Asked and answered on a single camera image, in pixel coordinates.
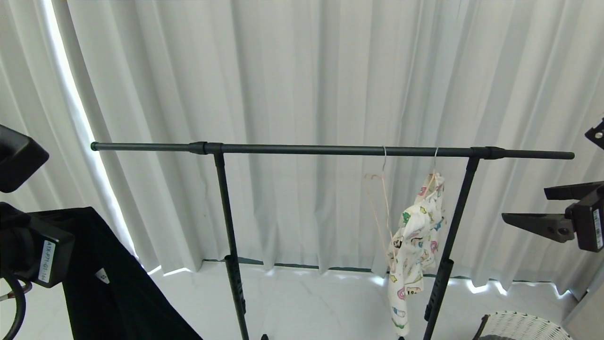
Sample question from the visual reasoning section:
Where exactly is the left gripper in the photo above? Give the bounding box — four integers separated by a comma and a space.
0, 203, 76, 289

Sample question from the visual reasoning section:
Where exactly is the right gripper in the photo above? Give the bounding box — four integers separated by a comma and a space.
501, 181, 604, 253

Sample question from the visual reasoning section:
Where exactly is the black garment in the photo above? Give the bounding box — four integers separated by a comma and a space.
35, 206, 203, 340

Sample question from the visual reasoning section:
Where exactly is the cream printed garment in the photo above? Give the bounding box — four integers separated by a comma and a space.
387, 172, 448, 337

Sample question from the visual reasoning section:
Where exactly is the white laundry basket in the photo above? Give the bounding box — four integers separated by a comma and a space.
473, 311, 574, 340

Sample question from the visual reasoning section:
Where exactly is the black clothes rack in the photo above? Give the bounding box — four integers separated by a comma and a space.
91, 141, 575, 340

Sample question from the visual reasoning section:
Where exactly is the white curtain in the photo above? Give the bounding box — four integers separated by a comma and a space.
0, 0, 604, 299

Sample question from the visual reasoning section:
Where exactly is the black cable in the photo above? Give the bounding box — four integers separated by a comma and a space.
0, 267, 27, 340

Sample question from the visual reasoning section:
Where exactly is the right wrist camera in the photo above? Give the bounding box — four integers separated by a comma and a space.
585, 118, 604, 152

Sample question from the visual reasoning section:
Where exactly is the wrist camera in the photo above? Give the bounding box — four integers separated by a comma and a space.
585, 118, 604, 152
0, 124, 50, 194

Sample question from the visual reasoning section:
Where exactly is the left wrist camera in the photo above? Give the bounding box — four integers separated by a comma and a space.
0, 124, 50, 194

